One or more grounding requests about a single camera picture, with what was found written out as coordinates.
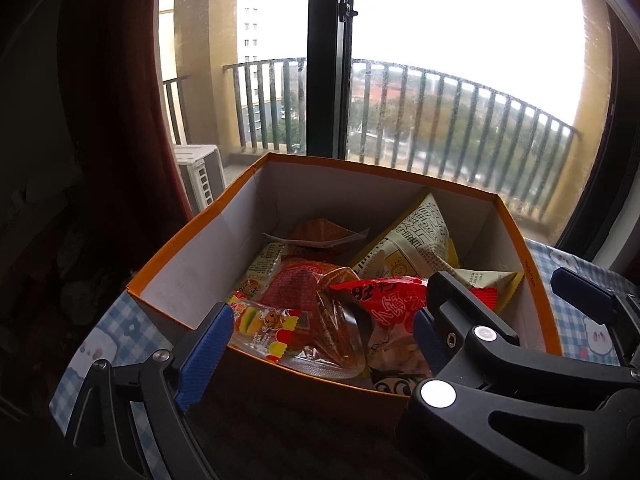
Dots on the red cartoon snack packet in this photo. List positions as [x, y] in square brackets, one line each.
[390, 305]

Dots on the blue checked bear tablecloth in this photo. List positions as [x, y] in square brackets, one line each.
[120, 330]

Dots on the small olive snack packet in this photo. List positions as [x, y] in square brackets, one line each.
[487, 285]

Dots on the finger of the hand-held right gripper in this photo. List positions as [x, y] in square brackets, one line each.
[540, 395]
[585, 295]

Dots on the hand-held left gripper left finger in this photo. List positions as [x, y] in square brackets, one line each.
[205, 355]

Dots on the large yellow snack bag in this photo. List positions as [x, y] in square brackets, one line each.
[415, 240]

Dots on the clear red label chili packet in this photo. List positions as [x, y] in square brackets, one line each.
[300, 285]

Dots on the beige apartment building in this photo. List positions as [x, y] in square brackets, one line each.
[265, 20]

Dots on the metal balcony railing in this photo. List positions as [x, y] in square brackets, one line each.
[235, 110]

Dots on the white air conditioner unit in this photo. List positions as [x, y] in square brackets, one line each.
[200, 175]

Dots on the dark red curtain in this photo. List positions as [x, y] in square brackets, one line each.
[125, 110]

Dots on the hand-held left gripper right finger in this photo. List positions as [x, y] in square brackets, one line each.
[426, 340]

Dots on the clear brown snack packet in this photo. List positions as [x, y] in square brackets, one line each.
[320, 232]

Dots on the small clear yellow candy packet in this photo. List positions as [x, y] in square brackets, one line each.
[270, 332]

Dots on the orange cardboard box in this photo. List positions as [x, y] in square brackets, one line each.
[210, 240]

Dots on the black window frame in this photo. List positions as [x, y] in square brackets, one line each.
[327, 60]

